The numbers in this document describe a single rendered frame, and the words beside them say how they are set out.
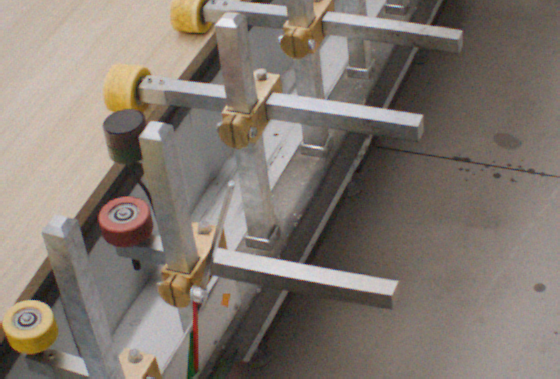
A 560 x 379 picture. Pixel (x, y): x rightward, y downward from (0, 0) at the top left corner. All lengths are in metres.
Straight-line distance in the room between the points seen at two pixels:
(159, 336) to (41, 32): 0.66
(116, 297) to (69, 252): 0.61
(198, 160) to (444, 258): 0.95
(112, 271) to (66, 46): 0.47
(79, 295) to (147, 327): 0.57
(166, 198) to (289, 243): 0.42
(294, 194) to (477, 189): 1.15
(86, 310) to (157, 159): 0.25
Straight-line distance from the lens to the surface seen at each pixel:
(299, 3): 2.03
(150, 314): 2.07
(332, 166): 2.19
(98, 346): 1.55
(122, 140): 1.63
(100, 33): 2.28
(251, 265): 1.77
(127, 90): 1.98
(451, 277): 2.97
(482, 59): 3.71
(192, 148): 2.22
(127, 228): 1.80
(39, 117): 2.09
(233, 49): 1.80
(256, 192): 1.96
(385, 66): 2.43
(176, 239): 1.72
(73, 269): 1.46
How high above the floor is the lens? 2.05
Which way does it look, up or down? 38 degrees down
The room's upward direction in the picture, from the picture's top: 8 degrees counter-clockwise
